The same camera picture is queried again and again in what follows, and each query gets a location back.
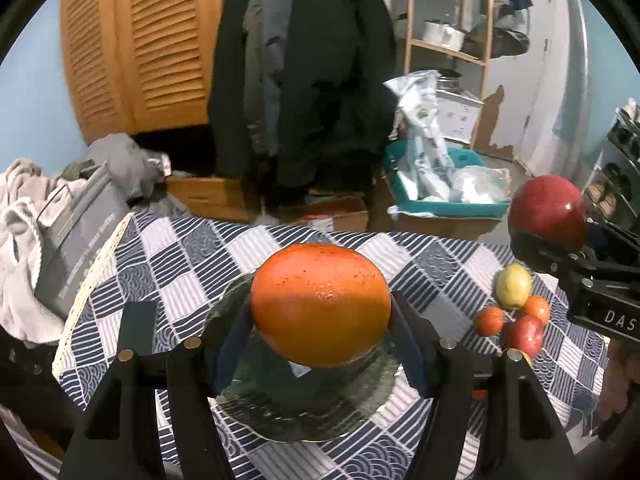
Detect black phone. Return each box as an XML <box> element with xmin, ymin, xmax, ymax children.
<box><xmin>120</xmin><ymin>302</ymin><xmax>157</xmax><ymax>356</ymax></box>

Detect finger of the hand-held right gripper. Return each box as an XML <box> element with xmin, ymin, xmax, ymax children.
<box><xmin>584</xmin><ymin>219</ymin><xmax>640</xmax><ymax>261</ymax></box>
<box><xmin>509</xmin><ymin>231</ymin><xmax>601</xmax><ymax>282</ymax></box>

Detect metal pot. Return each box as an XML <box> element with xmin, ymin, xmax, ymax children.
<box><xmin>422</xmin><ymin>20</ymin><xmax>467</xmax><ymax>52</ymax></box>

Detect wooden shelf rack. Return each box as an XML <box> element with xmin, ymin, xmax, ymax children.
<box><xmin>402</xmin><ymin>0</ymin><xmax>496</xmax><ymax>102</ymax></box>

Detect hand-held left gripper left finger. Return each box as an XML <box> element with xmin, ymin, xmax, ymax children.
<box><xmin>59</xmin><ymin>294</ymin><xmax>256</xmax><ymax>480</ymax></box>

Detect wooden louvered cabinet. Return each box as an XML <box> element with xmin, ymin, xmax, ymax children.
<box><xmin>60</xmin><ymin>0</ymin><xmax>236</xmax><ymax>143</ymax></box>

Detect clear glass plate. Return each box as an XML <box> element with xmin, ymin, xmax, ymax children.
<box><xmin>202</xmin><ymin>272</ymin><xmax>403</xmax><ymax>443</ymax></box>

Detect blue white checked tablecloth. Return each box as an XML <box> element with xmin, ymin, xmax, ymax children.
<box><xmin>52</xmin><ymin>210</ymin><xmax>608</xmax><ymax>480</ymax></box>

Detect large orange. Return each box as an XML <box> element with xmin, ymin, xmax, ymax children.
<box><xmin>250</xmin><ymin>243</ymin><xmax>392</xmax><ymax>368</ymax></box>

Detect small tangerine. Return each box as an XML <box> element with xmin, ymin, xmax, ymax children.
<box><xmin>520</xmin><ymin>296</ymin><xmax>551</xmax><ymax>326</ymax></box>
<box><xmin>476</xmin><ymin>306</ymin><xmax>507</xmax><ymax>337</ymax></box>

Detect metal shoe rack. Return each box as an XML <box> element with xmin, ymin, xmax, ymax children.
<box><xmin>582</xmin><ymin>97</ymin><xmax>640</xmax><ymax>226</ymax></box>

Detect grey hanging jacket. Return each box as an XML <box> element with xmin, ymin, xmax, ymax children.
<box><xmin>242</xmin><ymin>0</ymin><xmax>301</xmax><ymax>158</ymax></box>

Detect white printed box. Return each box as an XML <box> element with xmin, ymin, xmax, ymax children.
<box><xmin>435</xmin><ymin>87</ymin><xmax>485</xmax><ymax>145</ymax></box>

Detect large red apple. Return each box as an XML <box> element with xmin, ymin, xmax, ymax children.
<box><xmin>507</xmin><ymin>175</ymin><xmax>590</xmax><ymax>252</ymax></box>

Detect white printed plastic bag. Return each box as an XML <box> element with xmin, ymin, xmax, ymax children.
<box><xmin>384</xmin><ymin>70</ymin><xmax>456</xmax><ymax>201</ymax></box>

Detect light brown box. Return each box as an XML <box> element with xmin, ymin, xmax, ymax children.
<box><xmin>165</xmin><ymin>175</ymin><xmax>251</xmax><ymax>221</ymax></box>

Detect grey tote bag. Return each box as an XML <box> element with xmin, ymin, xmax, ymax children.
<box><xmin>35</xmin><ymin>165</ymin><xmax>132</xmax><ymax>318</ymax></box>

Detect beige cloth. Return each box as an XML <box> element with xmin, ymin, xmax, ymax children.
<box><xmin>0</xmin><ymin>157</ymin><xmax>91</xmax><ymax>343</ymax></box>

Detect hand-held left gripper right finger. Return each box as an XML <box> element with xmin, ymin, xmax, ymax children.
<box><xmin>390</xmin><ymin>291</ymin><xmax>581</xmax><ymax>480</ymax></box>

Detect yellow-green lemon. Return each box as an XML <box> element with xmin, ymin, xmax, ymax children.
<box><xmin>495</xmin><ymin>264</ymin><xmax>532</xmax><ymax>311</ymax></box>

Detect clear plastic bags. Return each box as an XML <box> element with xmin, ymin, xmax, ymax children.
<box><xmin>450</xmin><ymin>165</ymin><xmax>512</xmax><ymax>205</ymax></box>

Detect grey garment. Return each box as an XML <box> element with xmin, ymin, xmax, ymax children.
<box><xmin>85</xmin><ymin>132</ymin><xmax>173</xmax><ymax>201</ymax></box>

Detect black hanging coat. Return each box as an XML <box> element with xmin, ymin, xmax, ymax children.
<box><xmin>207</xmin><ymin>0</ymin><xmax>398</xmax><ymax>206</ymax></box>

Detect cardboard box under bin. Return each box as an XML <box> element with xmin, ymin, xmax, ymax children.
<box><xmin>390</xmin><ymin>205</ymin><xmax>508</xmax><ymax>241</ymax></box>

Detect teal plastic bin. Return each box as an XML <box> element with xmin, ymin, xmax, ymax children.
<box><xmin>384</xmin><ymin>141</ymin><xmax>512</xmax><ymax>219</ymax></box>

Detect flat cardboard box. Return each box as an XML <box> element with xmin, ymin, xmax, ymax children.
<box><xmin>277</xmin><ymin>195</ymin><xmax>371</xmax><ymax>233</ymax></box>

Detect person's right hand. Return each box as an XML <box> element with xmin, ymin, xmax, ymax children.
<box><xmin>597</xmin><ymin>342</ymin><xmax>640</xmax><ymax>433</ymax></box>

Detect dark pan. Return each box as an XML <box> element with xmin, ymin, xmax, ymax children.
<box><xmin>487</xmin><ymin>29</ymin><xmax>531</xmax><ymax>58</ymax></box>

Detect small red apple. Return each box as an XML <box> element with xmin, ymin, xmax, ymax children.
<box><xmin>504</xmin><ymin>316</ymin><xmax>546</xmax><ymax>358</ymax></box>

